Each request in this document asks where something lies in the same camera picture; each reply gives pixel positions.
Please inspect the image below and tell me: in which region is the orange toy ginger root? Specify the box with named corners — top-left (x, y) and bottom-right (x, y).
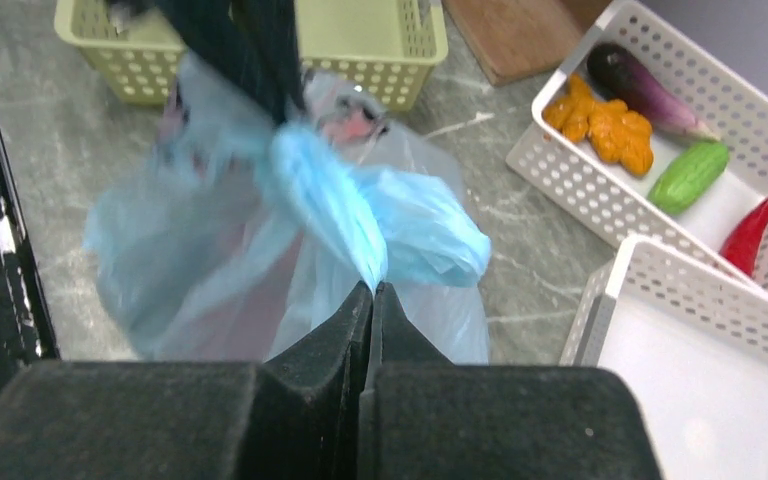
top-left (542, 74), bottom-right (654, 177)

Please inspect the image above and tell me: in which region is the green toy cucumber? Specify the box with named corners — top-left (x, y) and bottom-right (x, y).
top-left (647, 142), bottom-right (730, 216)

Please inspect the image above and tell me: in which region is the empty white plastic basket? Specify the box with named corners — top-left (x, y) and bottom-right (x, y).
top-left (561, 235), bottom-right (768, 479)

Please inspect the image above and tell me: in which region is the blue printed plastic grocery bag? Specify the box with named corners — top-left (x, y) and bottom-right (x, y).
top-left (83, 54), bottom-right (492, 364)

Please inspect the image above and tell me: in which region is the wooden board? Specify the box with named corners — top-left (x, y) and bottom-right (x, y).
top-left (443, 0), bottom-right (610, 86)

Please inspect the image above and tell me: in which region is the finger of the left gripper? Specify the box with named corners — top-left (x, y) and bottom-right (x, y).
top-left (105, 0), bottom-right (307, 126)

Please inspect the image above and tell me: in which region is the purple toy eggplant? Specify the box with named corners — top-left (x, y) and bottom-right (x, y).
top-left (586, 42), bottom-right (721, 141)

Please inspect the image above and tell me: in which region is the red toy chili pepper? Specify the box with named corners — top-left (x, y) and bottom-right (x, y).
top-left (719, 197), bottom-right (768, 277)

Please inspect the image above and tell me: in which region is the light green plastic basket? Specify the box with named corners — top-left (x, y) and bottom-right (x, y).
top-left (54, 0), bottom-right (448, 111)

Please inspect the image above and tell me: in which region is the white basket with vegetables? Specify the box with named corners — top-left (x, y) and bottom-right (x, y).
top-left (507, 1), bottom-right (768, 265)

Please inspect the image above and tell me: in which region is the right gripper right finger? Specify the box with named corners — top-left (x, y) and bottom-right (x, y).
top-left (357, 283), bottom-right (452, 479)

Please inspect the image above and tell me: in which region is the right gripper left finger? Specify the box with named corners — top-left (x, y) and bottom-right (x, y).
top-left (261, 283), bottom-right (374, 479)

